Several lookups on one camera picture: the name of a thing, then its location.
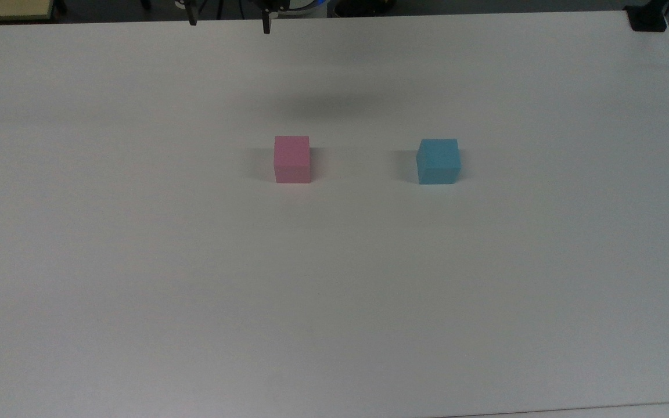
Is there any blue cube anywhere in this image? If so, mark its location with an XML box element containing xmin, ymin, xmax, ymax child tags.
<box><xmin>416</xmin><ymin>138</ymin><xmax>462</xmax><ymax>185</ymax></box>

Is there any pink cube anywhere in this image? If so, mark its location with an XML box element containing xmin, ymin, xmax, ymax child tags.
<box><xmin>274</xmin><ymin>135</ymin><xmax>311</xmax><ymax>184</ymax></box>

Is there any wooden table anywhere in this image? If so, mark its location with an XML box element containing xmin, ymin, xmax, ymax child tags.
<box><xmin>0</xmin><ymin>0</ymin><xmax>59</xmax><ymax>24</ymax></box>

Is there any black table clamp mount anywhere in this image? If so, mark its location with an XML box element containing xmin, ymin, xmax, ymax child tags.
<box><xmin>625</xmin><ymin>0</ymin><xmax>669</xmax><ymax>33</ymax></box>

